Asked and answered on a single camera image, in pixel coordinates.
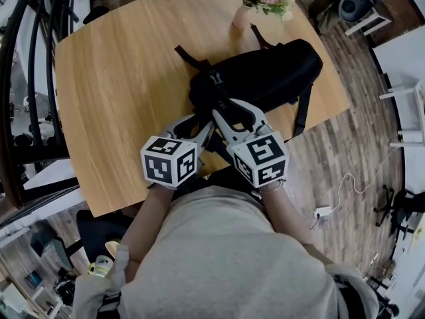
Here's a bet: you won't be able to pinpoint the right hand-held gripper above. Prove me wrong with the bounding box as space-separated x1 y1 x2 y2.
211 98 290 189

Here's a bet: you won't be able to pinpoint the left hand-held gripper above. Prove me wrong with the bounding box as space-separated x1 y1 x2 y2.
139 113 216 189

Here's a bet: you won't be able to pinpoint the black duffel bag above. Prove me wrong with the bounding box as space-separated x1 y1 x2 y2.
174 24 323 154

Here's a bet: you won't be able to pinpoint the person's right forearm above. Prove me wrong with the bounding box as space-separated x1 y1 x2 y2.
262 181 336 265

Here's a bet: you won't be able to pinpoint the person's left forearm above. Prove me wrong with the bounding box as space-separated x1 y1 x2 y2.
124 183 175 282

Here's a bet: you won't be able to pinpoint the person's black trousers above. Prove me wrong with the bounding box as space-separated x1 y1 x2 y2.
191 167 266 201

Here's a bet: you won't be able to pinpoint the wooden table with white legs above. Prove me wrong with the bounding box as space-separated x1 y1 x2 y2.
54 0 351 218

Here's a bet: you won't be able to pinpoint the pink vase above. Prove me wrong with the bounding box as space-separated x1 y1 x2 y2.
231 2 255 29

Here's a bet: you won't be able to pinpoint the white power adapter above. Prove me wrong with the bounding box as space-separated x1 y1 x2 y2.
313 206 334 219

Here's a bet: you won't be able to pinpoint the person's grey sweatshirt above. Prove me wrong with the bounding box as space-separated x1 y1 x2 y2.
71 185 379 319

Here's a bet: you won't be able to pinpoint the black office chair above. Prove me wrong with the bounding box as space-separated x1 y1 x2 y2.
76 209 133 268

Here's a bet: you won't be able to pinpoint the yellow flat case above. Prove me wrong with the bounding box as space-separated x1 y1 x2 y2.
105 240 121 257

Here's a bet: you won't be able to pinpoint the grey round shell chair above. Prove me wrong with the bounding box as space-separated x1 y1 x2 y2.
338 0 375 23

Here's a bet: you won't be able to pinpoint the black metal railing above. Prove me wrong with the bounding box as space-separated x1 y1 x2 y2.
0 0 80 209

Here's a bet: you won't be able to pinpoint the white side table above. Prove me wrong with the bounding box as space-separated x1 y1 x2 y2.
379 80 425 149

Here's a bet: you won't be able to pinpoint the black swivel chair base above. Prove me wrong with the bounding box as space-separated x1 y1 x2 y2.
373 184 425 235

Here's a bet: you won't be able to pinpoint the white cable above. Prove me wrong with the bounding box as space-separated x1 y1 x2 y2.
330 144 404 212

